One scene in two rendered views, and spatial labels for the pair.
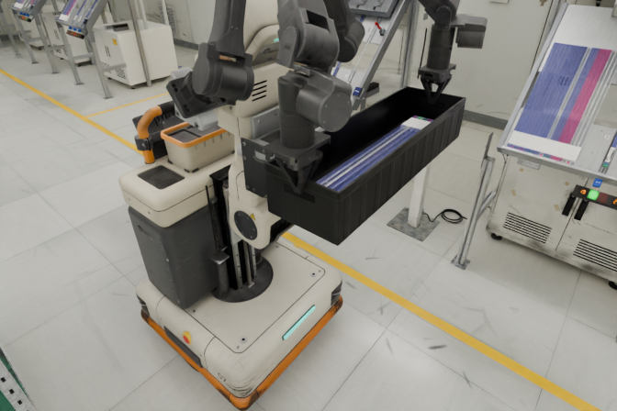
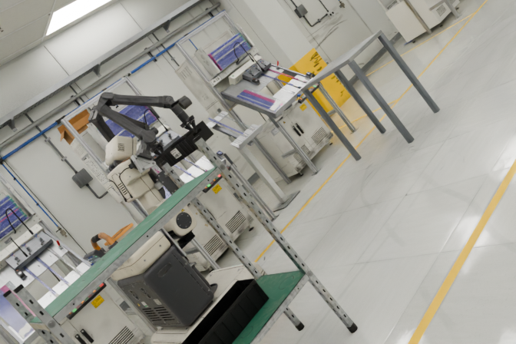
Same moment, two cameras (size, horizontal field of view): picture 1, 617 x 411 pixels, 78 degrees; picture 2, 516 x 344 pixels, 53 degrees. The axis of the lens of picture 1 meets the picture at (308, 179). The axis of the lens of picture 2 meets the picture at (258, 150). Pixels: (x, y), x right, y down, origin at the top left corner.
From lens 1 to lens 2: 3.14 m
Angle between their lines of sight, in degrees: 72
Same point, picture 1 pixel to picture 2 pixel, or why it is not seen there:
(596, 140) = (186, 178)
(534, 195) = (196, 230)
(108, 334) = not seen: outside the picture
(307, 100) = (184, 100)
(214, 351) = (242, 276)
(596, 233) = (223, 216)
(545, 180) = not seen: hidden behind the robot
